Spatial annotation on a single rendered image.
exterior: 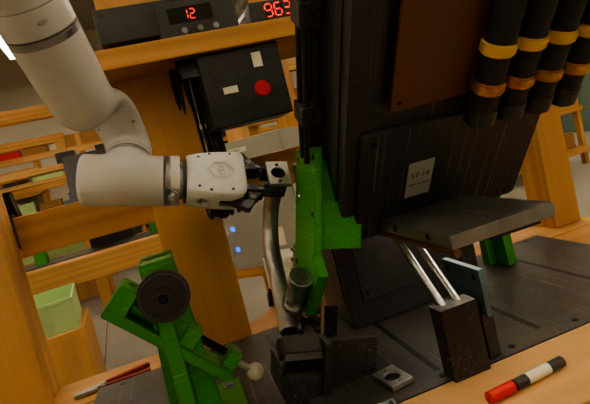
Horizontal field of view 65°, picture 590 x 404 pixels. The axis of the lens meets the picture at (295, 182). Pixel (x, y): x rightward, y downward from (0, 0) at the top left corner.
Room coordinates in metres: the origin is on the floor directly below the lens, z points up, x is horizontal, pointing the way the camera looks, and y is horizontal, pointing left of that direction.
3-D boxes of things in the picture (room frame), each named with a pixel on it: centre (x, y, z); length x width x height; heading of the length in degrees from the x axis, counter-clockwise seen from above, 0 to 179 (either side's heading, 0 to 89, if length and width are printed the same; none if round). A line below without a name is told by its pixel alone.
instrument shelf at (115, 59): (1.10, -0.03, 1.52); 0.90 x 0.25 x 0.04; 104
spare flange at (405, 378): (0.68, -0.07, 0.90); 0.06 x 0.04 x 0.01; 23
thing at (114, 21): (0.99, 0.24, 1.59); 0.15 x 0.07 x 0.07; 104
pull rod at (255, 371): (0.72, 0.15, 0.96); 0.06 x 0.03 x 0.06; 104
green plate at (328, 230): (0.77, -0.04, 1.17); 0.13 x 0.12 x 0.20; 104
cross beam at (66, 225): (1.20, -0.01, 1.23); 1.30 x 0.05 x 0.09; 104
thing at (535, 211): (0.77, -0.20, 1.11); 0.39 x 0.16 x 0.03; 14
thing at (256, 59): (1.02, 0.06, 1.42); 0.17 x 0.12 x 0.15; 104
